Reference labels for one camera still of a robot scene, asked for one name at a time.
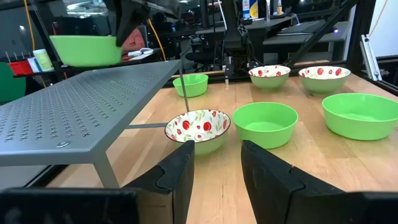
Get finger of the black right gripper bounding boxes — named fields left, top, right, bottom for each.
left=104, top=0, right=150, bottom=47

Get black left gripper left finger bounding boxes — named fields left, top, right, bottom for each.
left=123, top=140, right=195, bottom=224

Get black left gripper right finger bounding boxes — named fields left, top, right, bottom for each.
left=241, top=140, right=343, bottom=224

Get plain green plastic bowl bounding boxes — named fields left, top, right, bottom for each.
left=172, top=73, right=210, bottom=98
left=49, top=34, right=123, bottom=68
left=232, top=101, right=299, bottom=150
left=322, top=92, right=398, bottom=141

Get floral bowl green outside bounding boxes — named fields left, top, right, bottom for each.
left=248, top=64, right=292, bottom=90
left=298, top=65, right=352, bottom=95
left=164, top=108, right=232, bottom=156

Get person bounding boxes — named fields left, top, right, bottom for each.
left=123, top=27, right=147, bottom=54

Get white papers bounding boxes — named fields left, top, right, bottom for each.
left=126, top=47, right=155, bottom=62

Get grey perforated metal shelf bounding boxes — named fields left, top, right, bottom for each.
left=0, top=59, right=190, bottom=189

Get white blue pack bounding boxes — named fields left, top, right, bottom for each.
left=27, top=57, right=41, bottom=73

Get red container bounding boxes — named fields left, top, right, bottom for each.
left=8, top=60, right=34, bottom=76

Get dark grey desk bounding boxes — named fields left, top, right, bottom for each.
left=195, top=15, right=351, bottom=65

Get silver aluminium profile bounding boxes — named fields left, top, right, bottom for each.
left=359, top=34, right=382, bottom=82

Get hanging yellow cable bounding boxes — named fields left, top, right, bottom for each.
left=22, top=0, right=37, bottom=51
left=147, top=17, right=167, bottom=62

